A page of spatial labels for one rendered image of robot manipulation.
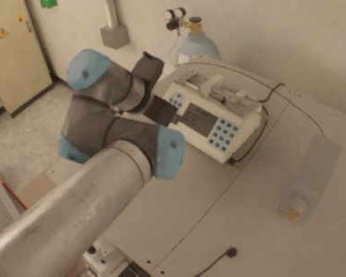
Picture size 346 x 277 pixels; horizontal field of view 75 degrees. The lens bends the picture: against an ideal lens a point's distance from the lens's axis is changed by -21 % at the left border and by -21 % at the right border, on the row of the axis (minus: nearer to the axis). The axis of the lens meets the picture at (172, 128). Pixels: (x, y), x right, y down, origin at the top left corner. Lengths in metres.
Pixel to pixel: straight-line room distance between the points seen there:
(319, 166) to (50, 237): 0.45
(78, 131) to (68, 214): 0.21
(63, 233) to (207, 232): 0.36
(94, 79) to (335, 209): 0.56
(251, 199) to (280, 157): 0.14
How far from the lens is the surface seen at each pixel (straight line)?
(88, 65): 0.45
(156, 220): 0.58
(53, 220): 0.26
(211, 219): 0.57
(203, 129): 0.66
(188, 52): 1.24
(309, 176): 0.50
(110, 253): 0.75
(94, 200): 0.29
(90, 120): 0.44
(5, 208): 1.22
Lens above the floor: 1.95
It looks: 44 degrees down
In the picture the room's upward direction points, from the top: 8 degrees counter-clockwise
